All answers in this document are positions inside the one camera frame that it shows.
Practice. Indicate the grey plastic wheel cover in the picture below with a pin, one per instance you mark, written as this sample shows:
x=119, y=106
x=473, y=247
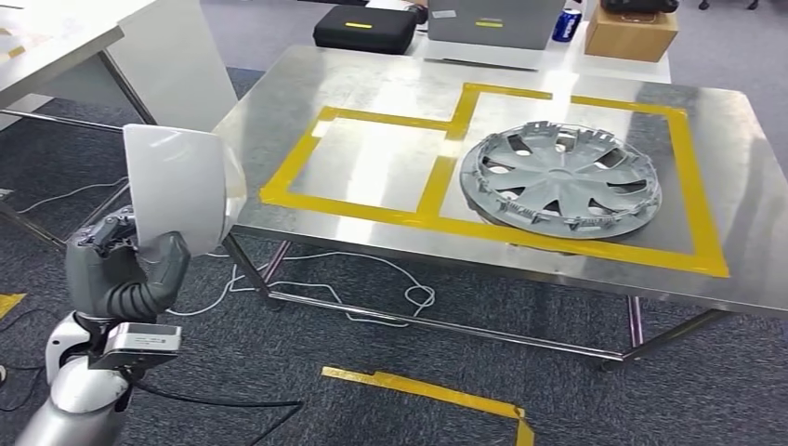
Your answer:
x=560, y=184

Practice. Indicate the yellow floor tape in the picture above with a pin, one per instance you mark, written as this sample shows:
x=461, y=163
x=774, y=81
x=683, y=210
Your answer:
x=9, y=305
x=431, y=391

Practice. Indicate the blue drink can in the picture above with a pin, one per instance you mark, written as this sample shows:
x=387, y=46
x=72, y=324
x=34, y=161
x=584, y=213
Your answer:
x=566, y=26

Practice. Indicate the white curved plastic part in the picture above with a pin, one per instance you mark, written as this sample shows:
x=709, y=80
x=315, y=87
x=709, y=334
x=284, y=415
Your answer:
x=178, y=184

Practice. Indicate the steel workbench table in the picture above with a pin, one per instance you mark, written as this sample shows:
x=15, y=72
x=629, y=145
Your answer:
x=369, y=80

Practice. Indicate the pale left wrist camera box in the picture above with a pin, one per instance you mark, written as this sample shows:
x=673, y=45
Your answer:
x=141, y=344

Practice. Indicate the brown cardboard box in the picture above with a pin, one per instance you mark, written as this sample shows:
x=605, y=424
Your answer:
x=628, y=40

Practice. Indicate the white table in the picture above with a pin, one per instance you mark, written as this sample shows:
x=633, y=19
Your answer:
x=554, y=58

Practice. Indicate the white table side panel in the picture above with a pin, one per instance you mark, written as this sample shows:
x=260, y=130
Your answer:
x=178, y=68

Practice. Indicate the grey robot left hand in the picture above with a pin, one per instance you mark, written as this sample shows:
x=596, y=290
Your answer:
x=105, y=283

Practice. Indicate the black carry case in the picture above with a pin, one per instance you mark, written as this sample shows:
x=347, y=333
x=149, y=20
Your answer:
x=363, y=31

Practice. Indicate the black device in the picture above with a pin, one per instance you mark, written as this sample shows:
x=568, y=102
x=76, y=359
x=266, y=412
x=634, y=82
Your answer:
x=640, y=5

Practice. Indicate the yellow tape on workbench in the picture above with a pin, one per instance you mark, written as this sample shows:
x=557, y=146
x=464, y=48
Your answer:
x=696, y=203

